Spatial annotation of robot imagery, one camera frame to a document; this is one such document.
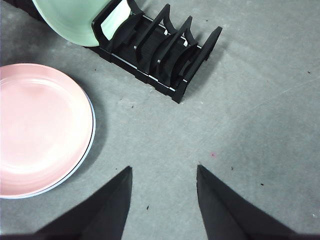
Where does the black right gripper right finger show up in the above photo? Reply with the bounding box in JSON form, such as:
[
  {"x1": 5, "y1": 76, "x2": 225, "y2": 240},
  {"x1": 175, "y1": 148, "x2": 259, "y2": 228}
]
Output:
[{"x1": 196, "y1": 163, "x2": 320, "y2": 240}]

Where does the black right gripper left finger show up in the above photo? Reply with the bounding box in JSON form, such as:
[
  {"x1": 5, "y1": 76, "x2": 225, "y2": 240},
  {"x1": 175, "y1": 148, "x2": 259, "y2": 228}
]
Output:
[{"x1": 0, "y1": 165, "x2": 133, "y2": 240}]

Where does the blue round plate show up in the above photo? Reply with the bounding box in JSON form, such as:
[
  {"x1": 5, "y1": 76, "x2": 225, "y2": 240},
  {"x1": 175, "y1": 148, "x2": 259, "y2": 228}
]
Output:
[{"x1": 0, "y1": 98, "x2": 97, "y2": 200}]

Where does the pink round plate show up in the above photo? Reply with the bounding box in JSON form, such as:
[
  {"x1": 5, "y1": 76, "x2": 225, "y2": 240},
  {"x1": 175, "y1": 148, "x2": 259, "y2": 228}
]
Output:
[{"x1": 0, "y1": 63, "x2": 94, "y2": 197}]

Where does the green round plate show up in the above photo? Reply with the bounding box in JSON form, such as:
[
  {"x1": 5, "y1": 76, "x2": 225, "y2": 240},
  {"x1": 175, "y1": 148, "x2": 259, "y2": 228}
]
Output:
[{"x1": 31, "y1": 0, "x2": 132, "y2": 48}]

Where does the black plastic dish rack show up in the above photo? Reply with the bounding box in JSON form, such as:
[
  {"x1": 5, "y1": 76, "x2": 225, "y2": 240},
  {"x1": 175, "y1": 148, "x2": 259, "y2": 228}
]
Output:
[{"x1": 7, "y1": 0, "x2": 223, "y2": 105}]

